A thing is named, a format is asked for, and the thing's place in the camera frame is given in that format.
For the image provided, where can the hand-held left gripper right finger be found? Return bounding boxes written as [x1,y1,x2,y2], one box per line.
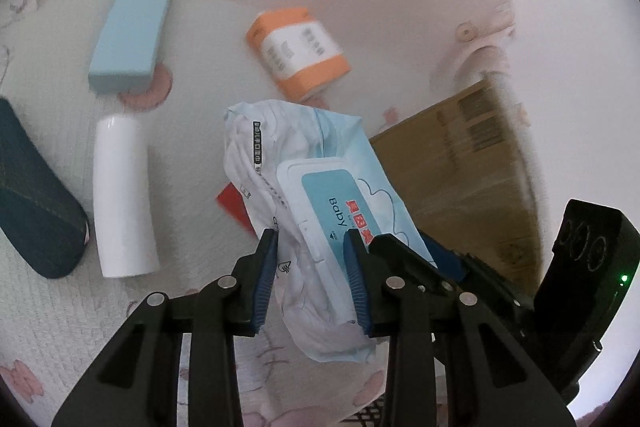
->
[342,228,576,427]

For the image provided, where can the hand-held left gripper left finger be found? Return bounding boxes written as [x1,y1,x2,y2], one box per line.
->
[50,228,280,427]

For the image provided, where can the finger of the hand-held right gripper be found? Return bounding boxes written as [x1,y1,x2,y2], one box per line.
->
[425,239,538,338]
[368,233,468,295]

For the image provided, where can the brown cardboard box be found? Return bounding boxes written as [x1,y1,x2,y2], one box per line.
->
[368,77,551,298]

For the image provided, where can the baby wipes pack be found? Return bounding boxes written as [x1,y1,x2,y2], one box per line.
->
[222,99,438,364]

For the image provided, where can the light blue box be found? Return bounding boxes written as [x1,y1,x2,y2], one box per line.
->
[87,0,177,95]

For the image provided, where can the red booklet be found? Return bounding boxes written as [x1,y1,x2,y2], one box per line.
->
[216,184,261,238]

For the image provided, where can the white cylindrical bottle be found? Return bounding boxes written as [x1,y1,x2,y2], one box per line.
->
[93,114,161,279]

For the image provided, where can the orange tissue pack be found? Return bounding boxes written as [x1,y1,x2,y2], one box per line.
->
[245,6,351,102]

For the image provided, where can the navy fabric pouch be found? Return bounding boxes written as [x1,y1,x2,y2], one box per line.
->
[0,97,91,280]

